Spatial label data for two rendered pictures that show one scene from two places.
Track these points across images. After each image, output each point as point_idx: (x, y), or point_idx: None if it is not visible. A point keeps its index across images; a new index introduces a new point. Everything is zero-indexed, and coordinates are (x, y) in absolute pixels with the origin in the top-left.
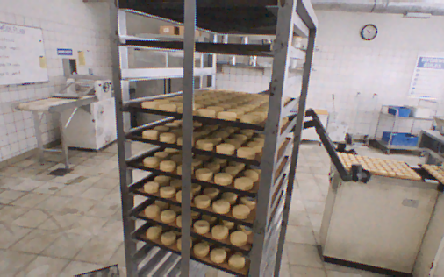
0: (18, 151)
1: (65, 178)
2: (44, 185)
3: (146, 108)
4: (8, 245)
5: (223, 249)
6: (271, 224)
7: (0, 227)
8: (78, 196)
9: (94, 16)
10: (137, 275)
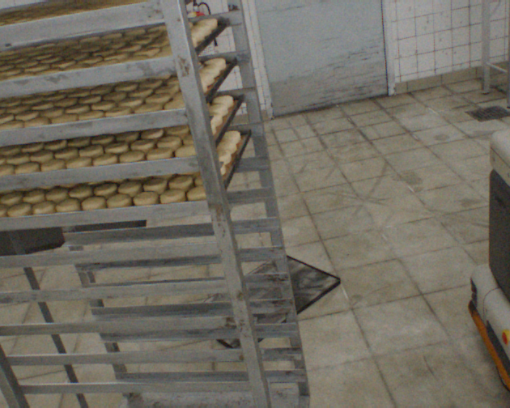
0: (467, 62)
1: (479, 126)
2: (438, 128)
3: None
4: (306, 189)
5: None
6: (60, 217)
7: (329, 165)
8: (451, 163)
9: None
10: None
